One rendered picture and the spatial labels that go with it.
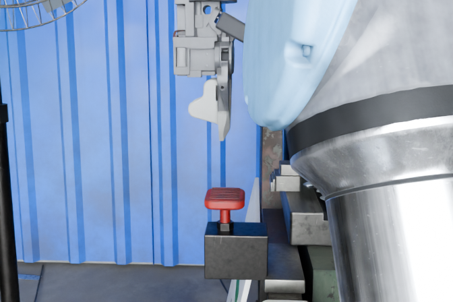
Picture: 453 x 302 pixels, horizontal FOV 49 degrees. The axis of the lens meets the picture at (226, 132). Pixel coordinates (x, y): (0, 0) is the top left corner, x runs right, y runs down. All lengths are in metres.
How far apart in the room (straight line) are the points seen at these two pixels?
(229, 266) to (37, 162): 1.66
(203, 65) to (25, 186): 1.73
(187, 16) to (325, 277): 0.44
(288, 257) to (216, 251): 0.14
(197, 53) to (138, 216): 1.62
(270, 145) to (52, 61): 1.26
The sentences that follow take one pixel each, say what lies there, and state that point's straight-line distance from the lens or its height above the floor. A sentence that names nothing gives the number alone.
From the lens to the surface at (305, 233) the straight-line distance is 0.87.
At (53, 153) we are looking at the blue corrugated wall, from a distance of 2.29.
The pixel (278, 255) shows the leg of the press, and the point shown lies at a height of 0.64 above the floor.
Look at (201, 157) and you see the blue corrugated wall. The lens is 2.14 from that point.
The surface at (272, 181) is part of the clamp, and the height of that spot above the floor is 0.72.
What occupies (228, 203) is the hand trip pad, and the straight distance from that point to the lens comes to 0.73.
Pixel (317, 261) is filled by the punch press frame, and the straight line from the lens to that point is 0.83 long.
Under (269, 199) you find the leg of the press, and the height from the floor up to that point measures 0.62.
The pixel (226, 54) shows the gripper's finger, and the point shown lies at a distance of 0.70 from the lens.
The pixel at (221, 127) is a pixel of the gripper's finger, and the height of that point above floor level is 0.86.
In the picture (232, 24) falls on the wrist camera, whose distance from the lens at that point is 0.70.
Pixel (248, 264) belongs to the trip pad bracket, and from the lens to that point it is 0.77.
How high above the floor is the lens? 0.98
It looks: 10 degrees down
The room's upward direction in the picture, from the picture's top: straight up
